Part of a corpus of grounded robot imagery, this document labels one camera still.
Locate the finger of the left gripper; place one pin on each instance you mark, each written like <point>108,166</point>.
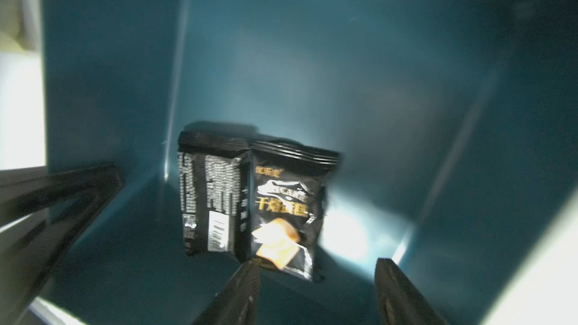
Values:
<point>42,215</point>

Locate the black cookie packet back-side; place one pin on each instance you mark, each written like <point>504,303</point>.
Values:
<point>213,185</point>

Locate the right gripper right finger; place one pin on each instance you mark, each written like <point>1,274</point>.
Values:
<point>398,300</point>

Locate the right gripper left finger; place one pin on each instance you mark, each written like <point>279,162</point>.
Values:
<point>237,302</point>

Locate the black cookie packet front-side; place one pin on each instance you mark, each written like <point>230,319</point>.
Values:
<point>289,182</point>

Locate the teal lowest drawer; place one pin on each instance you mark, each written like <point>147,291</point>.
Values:
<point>456,121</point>

